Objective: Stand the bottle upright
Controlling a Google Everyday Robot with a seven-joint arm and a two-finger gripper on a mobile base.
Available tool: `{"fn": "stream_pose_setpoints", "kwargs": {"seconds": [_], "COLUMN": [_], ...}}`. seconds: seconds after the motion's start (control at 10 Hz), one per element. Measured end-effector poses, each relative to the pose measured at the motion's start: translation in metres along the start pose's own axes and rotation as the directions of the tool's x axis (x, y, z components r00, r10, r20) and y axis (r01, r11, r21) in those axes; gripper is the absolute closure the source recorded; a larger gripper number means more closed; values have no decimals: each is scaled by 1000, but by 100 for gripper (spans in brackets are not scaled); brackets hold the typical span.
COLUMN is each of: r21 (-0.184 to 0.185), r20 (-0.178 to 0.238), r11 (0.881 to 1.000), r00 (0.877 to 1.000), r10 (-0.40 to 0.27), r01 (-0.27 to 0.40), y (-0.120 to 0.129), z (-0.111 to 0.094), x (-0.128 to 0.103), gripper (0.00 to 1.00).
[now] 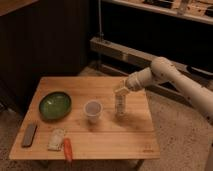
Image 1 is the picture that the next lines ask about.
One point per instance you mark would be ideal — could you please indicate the clear plastic cup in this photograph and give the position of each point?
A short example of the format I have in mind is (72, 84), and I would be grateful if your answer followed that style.
(92, 110)

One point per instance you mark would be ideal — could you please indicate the dark wooden cabinet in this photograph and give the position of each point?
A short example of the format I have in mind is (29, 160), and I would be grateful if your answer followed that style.
(39, 38)

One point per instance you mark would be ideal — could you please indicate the dark rectangular block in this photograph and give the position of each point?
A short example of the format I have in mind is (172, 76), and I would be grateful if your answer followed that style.
(29, 135)

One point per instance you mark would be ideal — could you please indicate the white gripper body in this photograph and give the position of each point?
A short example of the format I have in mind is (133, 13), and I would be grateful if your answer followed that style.
(121, 89)

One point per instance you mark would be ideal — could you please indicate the vertical metal pole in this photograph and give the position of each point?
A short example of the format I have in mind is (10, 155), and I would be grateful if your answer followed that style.
(100, 20)

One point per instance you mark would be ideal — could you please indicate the green ceramic bowl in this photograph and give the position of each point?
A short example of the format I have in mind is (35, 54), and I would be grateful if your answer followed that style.
(55, 106)

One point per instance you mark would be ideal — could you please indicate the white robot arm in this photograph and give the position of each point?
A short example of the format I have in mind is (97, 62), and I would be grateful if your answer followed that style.
(162, 70)

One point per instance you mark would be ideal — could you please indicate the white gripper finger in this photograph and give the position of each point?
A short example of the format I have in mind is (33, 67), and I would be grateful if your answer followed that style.
(122, 105)
(117, 104)

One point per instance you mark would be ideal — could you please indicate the metal shelf frame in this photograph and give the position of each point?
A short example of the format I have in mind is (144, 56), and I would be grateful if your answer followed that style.
(137, 37)

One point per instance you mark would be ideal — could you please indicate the wooden table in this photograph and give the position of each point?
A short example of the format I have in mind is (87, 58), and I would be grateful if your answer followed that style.
(130, 137)

